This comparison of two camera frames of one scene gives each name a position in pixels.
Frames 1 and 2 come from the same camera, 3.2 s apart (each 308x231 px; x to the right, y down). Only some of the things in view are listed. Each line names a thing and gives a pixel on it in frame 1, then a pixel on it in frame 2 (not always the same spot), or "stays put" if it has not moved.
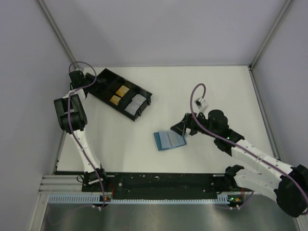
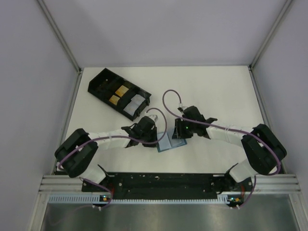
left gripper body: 84,78 → 149,138
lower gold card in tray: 115,99 stays put
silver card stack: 132,108 stays put
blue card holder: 167,139 stays put
